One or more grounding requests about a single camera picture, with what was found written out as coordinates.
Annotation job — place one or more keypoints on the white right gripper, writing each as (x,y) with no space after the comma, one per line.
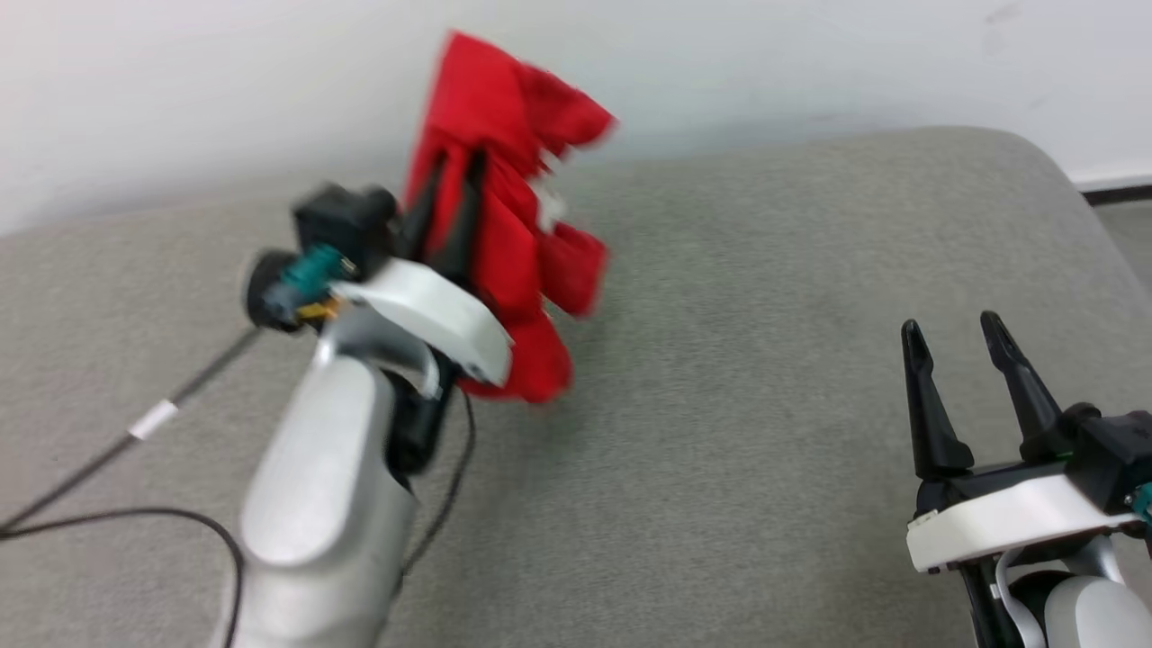
(999,513)

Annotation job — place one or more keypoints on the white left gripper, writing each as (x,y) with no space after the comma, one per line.
(441,310)

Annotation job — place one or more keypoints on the red basketball jersey white sleeves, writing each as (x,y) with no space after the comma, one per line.
(504,234)

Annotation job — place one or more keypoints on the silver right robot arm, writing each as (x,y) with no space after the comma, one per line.
(1089,612)

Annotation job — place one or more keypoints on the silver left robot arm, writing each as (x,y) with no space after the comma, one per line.
(315,486)

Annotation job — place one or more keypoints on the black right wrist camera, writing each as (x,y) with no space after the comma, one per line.
(1111,459)

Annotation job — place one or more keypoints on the dark wall baseboard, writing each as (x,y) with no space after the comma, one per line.
(1120,193)

